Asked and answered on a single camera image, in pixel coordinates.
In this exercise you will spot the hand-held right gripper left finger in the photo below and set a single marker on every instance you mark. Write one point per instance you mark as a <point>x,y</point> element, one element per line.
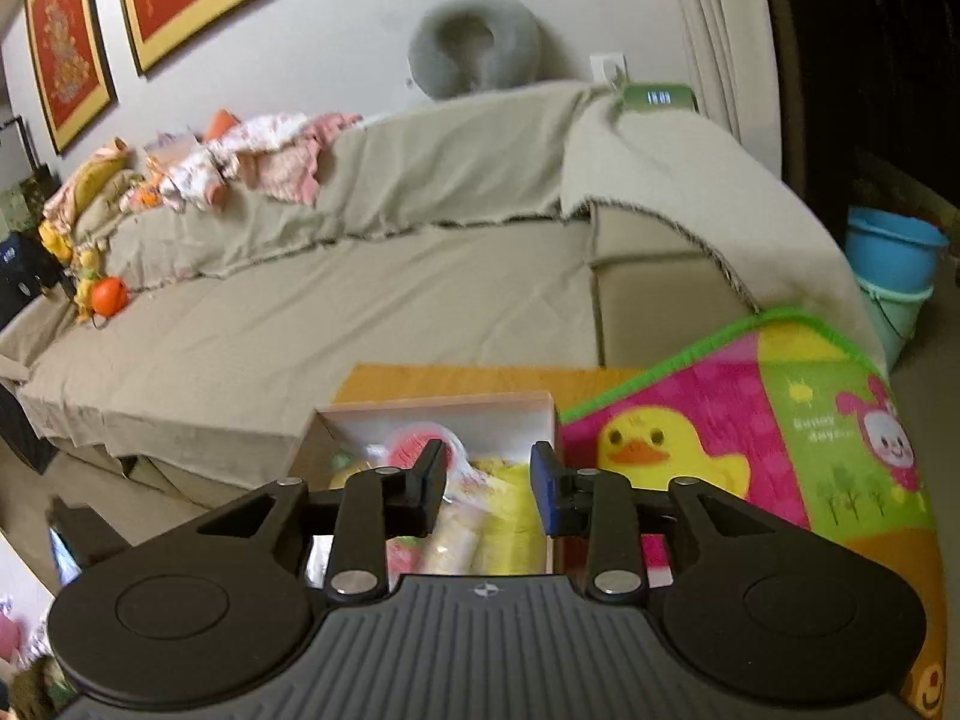
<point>429,484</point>

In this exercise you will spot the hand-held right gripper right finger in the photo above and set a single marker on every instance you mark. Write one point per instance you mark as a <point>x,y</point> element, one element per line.
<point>546,487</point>

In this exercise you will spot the red and white label packet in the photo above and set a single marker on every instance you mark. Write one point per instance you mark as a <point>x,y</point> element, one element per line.
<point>416,446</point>

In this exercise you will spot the yellow snack packet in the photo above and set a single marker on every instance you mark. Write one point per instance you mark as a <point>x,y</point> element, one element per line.
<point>510,510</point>

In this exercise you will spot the bread packet with red label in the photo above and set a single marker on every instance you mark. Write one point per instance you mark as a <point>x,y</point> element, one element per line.
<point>454,540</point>

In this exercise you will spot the cardboard box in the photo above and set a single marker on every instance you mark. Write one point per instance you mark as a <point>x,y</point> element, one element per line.
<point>352,420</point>

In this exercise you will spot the beige sofa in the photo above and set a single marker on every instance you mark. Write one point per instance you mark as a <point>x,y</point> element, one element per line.
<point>300,330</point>

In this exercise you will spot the orange ball toy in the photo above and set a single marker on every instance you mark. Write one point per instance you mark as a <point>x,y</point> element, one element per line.
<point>109,296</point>

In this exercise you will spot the colourful cartoon printed mat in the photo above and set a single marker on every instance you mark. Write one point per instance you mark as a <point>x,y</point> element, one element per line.
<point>787,450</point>

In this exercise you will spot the black side cabinet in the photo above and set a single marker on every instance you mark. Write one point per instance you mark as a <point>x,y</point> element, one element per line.
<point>26,270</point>

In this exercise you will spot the small yellow plush toys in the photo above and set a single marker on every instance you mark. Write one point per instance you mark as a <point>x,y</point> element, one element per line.
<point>64,251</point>

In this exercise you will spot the beige sofa cover cloth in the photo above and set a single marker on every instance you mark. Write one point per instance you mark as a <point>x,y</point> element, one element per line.
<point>465,165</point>

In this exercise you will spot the yellow banana plush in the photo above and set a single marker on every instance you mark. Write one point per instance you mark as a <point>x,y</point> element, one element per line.
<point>86,184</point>

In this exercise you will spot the pink floral clothes pile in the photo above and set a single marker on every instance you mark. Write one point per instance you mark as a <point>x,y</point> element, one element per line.
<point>270,157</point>

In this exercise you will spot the green plastic bucket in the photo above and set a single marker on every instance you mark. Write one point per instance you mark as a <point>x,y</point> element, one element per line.
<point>896,319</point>

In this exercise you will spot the green digital clock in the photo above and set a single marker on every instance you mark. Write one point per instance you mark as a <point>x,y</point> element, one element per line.
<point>656,99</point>

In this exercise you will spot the orange cloth piece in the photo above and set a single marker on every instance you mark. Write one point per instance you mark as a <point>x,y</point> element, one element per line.
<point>223,124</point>

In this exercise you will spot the blue plastic bucket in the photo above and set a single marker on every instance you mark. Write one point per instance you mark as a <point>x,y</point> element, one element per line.
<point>892,247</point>

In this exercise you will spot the grey neck pillow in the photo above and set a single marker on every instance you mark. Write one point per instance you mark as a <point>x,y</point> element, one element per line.
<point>442,60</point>

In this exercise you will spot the beige curtain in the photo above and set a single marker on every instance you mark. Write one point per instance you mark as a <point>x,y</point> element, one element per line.
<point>720,52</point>

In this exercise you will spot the red and gold framed picture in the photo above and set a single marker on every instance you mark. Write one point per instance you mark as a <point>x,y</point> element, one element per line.
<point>71,52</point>
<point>187,0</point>

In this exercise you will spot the white wall socket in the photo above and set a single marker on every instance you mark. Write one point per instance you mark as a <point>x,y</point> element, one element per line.
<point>604,67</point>

